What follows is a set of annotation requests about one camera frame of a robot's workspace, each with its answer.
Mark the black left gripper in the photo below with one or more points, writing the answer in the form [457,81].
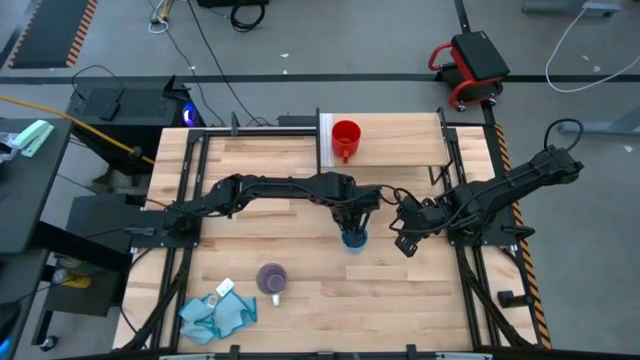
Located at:
[350,212]

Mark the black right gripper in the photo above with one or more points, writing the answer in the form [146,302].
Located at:
[420,222]

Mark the light blue cup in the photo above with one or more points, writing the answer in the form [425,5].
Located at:
[355,245]

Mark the red mug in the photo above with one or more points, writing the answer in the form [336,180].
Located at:
[345,145]

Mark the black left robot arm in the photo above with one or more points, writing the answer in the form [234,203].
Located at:
[280,187]

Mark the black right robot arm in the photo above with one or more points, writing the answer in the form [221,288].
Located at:
[530,172]

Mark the wooden shelf with black posts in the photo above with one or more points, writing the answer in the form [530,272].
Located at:
[400,140]

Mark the purple and white mug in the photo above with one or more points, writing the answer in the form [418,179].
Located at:
[271,282]

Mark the small white tag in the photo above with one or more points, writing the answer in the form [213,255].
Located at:
[225,286]
[212,300]

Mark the black orange hazard strip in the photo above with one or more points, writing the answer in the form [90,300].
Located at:
[539,310]

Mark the light blue cloth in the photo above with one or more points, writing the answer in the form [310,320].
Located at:
[230,315]

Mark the grey desk foot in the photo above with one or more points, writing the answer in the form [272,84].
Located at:
[615,125]
[575,6]

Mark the black computer tower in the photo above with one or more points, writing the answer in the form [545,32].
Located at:
[140,107]

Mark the black equipment cart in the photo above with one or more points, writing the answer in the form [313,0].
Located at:
[95,215]

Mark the small black box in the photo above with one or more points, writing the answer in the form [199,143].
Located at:
[109,111]

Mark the yellow item on cart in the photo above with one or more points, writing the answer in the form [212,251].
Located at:
[77,281]

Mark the black desk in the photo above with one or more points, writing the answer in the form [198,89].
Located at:
[30,200]

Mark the mint green stapler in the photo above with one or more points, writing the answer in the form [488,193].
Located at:
[32,136]

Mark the clear plastic item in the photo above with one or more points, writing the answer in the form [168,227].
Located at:
[7,147]

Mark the black mat with orange stripes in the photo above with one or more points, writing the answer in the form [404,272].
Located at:
[50,30]

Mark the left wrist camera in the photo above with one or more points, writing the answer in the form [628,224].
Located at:
[364,197]

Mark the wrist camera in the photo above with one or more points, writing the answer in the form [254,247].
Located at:
[417,206]
[364,197]

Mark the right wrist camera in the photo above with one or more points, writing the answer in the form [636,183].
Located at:
[417,206]

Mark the black aluminium table frame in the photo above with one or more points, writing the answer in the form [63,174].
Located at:
[260,132]

